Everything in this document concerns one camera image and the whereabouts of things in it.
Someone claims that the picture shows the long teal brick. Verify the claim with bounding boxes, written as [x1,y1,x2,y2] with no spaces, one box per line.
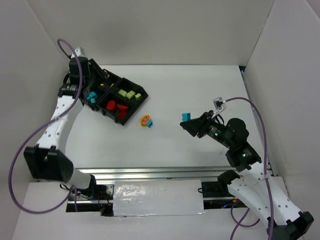
[181,112,191,122]

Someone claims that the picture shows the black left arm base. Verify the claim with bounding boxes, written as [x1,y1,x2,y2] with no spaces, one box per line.
[59,174,113,216]

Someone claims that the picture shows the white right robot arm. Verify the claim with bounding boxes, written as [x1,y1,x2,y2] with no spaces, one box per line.
[180,111,314,240]

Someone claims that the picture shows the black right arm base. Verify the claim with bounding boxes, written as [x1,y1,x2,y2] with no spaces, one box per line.
[197,170,240,210]

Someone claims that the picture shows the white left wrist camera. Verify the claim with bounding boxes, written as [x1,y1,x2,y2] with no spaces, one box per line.
[74,46,86,57]

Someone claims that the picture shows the teal frog-print round brick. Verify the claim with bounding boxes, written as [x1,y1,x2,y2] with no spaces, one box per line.
[86,91,98,104]

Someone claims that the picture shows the white foam cover panel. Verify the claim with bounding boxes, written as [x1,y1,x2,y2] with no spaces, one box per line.
[113,179,205,217]

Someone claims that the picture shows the light green curved brick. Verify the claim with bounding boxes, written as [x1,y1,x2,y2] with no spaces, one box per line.
[126,90,136,100]

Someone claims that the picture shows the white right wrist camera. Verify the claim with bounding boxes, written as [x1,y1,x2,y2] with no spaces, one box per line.
[213,97,227,113]

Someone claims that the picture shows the red curved slope brick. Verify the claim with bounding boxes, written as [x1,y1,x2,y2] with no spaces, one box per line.
[117,104,129,111]

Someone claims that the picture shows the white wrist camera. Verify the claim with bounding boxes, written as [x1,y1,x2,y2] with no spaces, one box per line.
[213,97,227,113]
[74,46,86,57]

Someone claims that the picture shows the yellow flower-print arch brick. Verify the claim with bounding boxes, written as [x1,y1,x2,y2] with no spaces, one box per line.
[140,115,151,127]

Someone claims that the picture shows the small teal square brick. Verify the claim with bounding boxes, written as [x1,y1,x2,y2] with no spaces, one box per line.
[146,119,153,128]

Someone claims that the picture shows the light green square brick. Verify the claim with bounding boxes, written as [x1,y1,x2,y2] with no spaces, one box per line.
[134,93,142,101]

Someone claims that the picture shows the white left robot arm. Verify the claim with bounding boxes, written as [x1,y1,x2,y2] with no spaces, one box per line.
[23,56,108,198]

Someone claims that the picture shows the aluminium front rail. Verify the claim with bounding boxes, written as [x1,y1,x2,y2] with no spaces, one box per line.
[79,166,235,182]

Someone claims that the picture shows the black four-compartment bin tray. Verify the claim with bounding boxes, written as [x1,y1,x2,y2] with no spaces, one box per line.
[80,69,149,126]

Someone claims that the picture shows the red curved arch brick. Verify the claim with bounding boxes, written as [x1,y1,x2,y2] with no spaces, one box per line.
[106,100,117,113]

